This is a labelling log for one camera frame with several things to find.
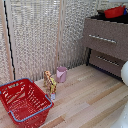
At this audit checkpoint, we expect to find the silver drawer handle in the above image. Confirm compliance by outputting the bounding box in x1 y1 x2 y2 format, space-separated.
87 33 118 45
96 55 121 67

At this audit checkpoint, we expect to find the orange-red bowl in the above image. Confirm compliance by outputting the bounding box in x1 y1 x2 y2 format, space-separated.
103 5 127 20

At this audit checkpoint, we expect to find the pink plastic cup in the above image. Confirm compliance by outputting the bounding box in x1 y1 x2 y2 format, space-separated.
55 66 68 84

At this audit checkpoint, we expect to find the brown drawer dresser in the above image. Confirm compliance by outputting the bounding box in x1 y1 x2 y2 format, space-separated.
81 9 128 82

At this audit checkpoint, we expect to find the red basket with blue rim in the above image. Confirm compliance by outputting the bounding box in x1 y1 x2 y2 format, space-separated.
0 77 55 128

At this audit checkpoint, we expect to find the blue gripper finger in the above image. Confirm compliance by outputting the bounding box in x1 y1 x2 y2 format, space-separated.
123 6 128 16

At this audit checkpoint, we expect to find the yellow toy giraffe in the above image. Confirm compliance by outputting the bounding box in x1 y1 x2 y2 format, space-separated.
43 70 58 101

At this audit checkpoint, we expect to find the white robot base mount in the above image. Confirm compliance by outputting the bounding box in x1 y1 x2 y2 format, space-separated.
109 102 128 128

